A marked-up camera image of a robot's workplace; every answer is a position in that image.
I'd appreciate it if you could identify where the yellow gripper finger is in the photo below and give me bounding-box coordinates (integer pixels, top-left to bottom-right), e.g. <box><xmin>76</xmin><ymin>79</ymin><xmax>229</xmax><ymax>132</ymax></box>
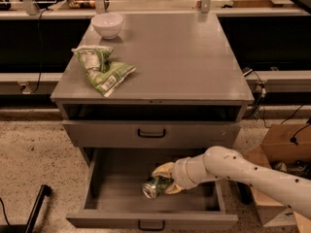
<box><xmin>164</xmin><ymin>183</ymin><xmax>183</xmax><ymax>194</ymax></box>
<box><xmin>152</xmin><ymin>162</ymin><xmax>174</xmax><ymax>179</ymax></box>

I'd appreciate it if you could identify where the black drawer handle lower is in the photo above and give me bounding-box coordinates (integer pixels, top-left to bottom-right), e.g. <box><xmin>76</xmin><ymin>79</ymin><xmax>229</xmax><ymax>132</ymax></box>
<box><xmin>137</xmin><ymin>220</ymin><xmax>166</xmax><ymax>232</ymax></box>

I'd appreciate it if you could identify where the white ceramic bowl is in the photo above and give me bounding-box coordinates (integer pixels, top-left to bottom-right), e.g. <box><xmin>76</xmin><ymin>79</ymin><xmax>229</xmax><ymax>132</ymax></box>
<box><xmin>91</xmin><ymin>13</ymin><xmax>123</xmax><ymax>39</ymax></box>

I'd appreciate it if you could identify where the green soda can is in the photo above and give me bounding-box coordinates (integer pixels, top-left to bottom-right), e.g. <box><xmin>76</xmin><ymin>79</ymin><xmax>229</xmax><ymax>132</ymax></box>
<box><xmin>142</xmin><ymin>176</ymin><xmax>173</xmax><ymax>199</ymax></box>

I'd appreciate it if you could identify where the black cable bundle right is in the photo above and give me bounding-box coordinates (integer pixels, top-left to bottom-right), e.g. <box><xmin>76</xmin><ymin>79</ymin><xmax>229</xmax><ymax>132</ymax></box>
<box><xmin>242</xmin><ymin>66</ymin><xmax>270</xmax><ymax>129</ymax></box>

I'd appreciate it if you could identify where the grey drawer cabinet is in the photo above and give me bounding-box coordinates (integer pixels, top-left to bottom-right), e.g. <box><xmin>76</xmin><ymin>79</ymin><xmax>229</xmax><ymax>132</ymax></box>
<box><xmin>52</xmin><ymin>14</ymin><xmax>253</xmax><ymax>161</ymax></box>

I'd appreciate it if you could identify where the green crumpled chip bag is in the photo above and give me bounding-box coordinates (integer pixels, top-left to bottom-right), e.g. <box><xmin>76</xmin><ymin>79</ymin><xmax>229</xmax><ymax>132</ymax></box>
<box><xmin>72</xmin><ymin>46</ymin><xmax>136</xmax><ymax>97</ymax></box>

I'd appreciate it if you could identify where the black hanging cable left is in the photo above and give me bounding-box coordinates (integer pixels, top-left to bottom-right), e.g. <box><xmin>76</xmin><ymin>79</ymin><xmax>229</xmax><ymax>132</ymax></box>
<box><xmin>30</xmin><ymin>7</ymin><xmax>52</xmax><ymax>95</ymax></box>

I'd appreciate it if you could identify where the black drawer handle upper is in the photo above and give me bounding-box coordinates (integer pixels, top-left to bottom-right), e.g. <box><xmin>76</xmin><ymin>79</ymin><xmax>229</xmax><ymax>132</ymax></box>
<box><xmin>137</xmin><ymin>128</ymin><xmax>166</xmax><ymax>139</ymax></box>

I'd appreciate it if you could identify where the black drawer handle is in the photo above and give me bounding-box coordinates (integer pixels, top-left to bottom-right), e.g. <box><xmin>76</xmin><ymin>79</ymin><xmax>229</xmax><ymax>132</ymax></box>
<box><xmin>137</xmin><ymin>220</ymin><xmax>166</xmax><ymax>232</ymax></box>
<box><xmin>137</xmin><ymin>128</ymin><xmax>166</xmax><ymax>139</ymax></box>

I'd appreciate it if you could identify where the open grey middle drawer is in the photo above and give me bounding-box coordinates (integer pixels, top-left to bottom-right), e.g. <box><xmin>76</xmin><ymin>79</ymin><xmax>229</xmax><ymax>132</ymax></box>
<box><xmin>66</xmin><ymin>149</ymin><xmax>238</xmax><ymax>231</ymax></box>

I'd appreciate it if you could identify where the cardboard box with snacks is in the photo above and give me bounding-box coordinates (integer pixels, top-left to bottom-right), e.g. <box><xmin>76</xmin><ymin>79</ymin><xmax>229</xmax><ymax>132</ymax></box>
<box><xmin>244</xmin><ymin>124</ymin><xmax>311</xmax><ymax>233</ymax></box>

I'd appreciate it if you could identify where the closed grey top drawer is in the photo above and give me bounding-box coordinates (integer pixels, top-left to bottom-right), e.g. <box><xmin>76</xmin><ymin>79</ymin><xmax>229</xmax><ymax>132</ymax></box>
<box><xmin>63</xmin><ymin>120</ymin><xmax>240</xmax><ymax>149</ymax></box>

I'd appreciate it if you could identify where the black stand leg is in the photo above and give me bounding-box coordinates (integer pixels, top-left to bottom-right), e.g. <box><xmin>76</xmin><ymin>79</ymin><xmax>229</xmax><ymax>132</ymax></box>
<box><xmin>0</xmin><ymin>184</ymin><xmax>52</xmax><ymax>233</ymax></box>

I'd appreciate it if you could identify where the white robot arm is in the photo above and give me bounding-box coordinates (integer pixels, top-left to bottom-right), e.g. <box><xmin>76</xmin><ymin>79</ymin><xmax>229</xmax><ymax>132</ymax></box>
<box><xmin>152</xmin><ymin>146</ymin><xmax>311</xmax><ymax>219</ymax></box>

